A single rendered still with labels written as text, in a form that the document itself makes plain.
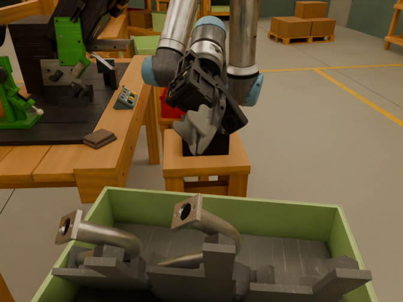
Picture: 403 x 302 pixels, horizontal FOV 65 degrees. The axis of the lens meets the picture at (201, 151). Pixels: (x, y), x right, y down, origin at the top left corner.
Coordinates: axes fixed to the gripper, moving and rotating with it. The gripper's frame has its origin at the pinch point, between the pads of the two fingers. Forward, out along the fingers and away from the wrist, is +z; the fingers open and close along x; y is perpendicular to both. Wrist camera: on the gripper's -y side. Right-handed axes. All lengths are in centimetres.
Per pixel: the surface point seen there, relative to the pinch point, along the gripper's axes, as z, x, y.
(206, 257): 16.7, -0.6, -3.9
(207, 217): 12.2, 1.6, -1.3
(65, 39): -90, -77, 25
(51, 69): -82, -91, 23
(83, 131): -47, -74, 2
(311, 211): -7.6, -4.0, -40.7
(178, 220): 13.1, -1.0, 1.7
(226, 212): -7.0, -20.9, -27.7
